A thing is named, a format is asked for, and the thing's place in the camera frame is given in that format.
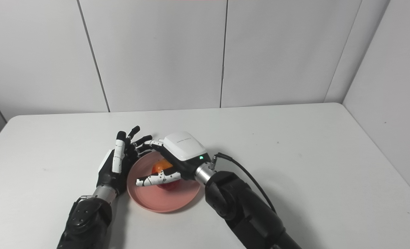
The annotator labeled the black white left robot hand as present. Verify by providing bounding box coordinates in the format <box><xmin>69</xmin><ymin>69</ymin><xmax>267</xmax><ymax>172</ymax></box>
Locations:
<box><xmin>97</xmin><ymin>126</ymin><xmax>153</xmax><ymax>196</ymax></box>

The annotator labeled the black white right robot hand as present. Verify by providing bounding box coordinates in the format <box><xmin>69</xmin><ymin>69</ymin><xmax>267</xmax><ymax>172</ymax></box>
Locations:
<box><xmin>136</xmin><ymin>131</ymin><xmax>212</xmax><ymax>187</ymax></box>

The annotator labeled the red orange pomegranate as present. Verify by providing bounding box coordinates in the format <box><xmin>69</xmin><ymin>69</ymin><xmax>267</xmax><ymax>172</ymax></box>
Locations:
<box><xmin>152</xmin><ymin>158</ymin><xmax>179</xmax><ymax>191</ymax></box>

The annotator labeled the pink round plate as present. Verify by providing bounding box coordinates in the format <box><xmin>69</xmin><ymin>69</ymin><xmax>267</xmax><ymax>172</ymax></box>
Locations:
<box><xmin>127</xmin><ymin>151</ymin><xmax>203</xmax><ymax>213</ymax></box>

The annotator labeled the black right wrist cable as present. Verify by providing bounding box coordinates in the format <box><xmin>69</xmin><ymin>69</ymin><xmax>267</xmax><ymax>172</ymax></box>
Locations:
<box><xmin>210</xmin><ymin>153</ymin><xmax>277</xmax><ymax>215</ymax></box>

